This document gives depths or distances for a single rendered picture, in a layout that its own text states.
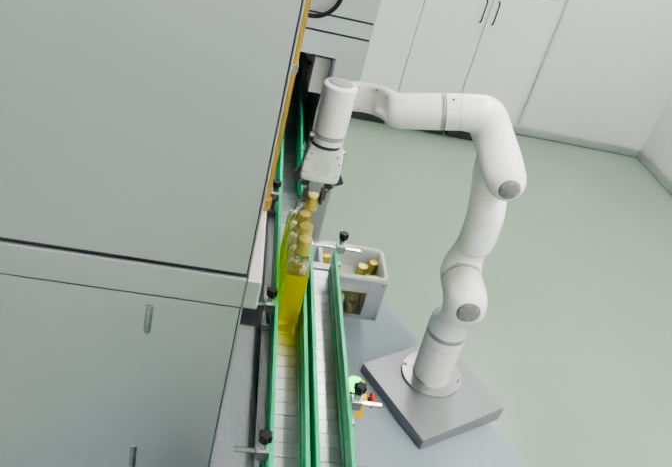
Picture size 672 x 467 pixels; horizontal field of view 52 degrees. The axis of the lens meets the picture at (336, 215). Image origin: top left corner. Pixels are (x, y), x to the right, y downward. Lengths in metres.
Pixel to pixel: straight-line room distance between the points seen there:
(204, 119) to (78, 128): 0.17
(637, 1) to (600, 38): 0.40
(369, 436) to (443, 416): 0.24
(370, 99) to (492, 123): 0.31
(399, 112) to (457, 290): 0.54
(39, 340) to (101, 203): 0.31
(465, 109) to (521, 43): 4.16
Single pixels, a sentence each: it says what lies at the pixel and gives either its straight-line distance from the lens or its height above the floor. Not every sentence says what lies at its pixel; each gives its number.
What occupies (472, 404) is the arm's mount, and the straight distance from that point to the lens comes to 2.19.
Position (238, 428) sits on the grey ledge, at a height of 1.05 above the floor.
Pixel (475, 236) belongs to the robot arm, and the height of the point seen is 1.36.
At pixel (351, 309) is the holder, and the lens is 2.22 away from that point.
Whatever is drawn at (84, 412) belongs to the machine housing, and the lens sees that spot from 1.37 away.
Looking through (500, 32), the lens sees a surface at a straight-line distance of 5.72.
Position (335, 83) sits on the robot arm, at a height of 1.67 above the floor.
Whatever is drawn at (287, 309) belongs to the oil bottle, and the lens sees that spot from 1.76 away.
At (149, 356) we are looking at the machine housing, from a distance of 1.25.
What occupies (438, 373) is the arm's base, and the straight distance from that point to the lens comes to 2.13.
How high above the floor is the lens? 2.24
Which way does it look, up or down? 31 degrees down
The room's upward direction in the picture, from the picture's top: 15 degrees clockwise
